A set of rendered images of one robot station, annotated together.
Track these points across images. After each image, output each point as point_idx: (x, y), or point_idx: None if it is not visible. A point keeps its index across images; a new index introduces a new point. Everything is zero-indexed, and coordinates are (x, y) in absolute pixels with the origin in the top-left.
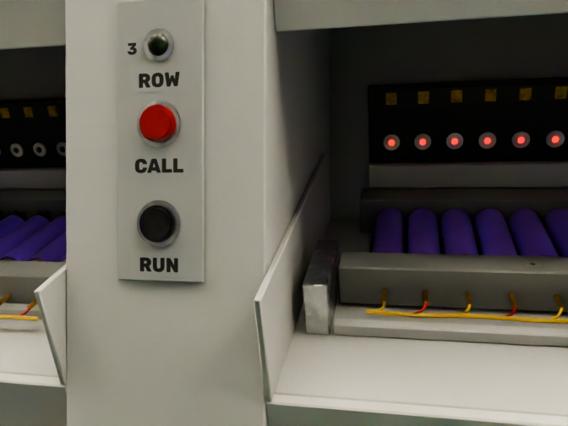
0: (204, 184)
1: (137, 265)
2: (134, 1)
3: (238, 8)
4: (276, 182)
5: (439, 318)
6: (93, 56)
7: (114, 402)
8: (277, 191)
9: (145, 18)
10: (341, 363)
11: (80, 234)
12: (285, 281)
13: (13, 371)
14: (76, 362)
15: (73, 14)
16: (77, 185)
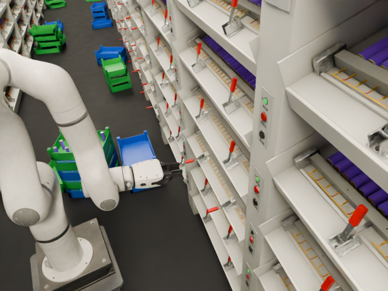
0: (255, 250)
1: (249, 249)
2: (251, 224)
3: (260, 239)
4: (267, 256)
5: (293, 288)
6: (247, 223)
7: (246, 256)
8: (267, 257)
9: (252, 227)
10: (271, 280)
11: (245, 238)
12: (267, 265)
13: (241, 239)
14: (244, 248)
15: (246, 216)
16: (245, 232)
